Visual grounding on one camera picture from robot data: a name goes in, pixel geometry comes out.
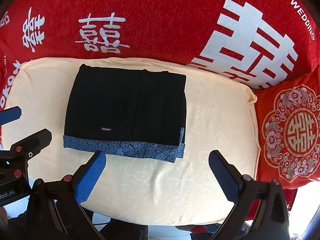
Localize black pants with blue trim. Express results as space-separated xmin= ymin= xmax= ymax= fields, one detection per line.
xmin=63 ymin=64 xmax=187 ymax=163

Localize red embroidered pillow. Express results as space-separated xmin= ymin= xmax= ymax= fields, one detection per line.
xmin=254 ymin=67 xmax=319 ymax=190

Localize cream seat cushion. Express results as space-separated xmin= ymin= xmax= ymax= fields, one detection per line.
xmin=2 ymin=58 xmax=260 ymax=226

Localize red sofa cover with characters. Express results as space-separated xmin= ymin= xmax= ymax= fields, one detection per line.
xmin=1 ymin=0 xmax=319 ymax=107

